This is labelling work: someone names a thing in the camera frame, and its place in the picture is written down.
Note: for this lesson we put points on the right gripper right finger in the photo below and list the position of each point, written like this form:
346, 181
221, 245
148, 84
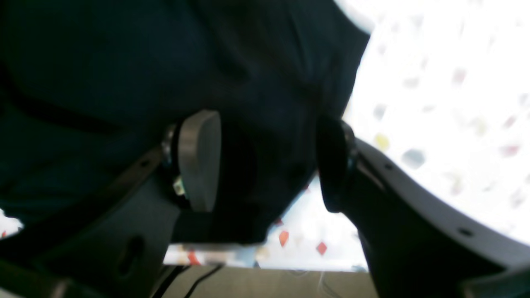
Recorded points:
415, 245

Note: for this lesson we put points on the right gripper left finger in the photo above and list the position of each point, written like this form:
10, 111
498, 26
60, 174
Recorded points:
113, 244

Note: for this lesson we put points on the black t-shirt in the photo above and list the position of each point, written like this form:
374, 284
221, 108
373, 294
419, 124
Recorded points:
88, 86

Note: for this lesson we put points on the terrazzo patterned tablecloth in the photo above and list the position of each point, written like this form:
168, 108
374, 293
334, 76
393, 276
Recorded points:
441, 90

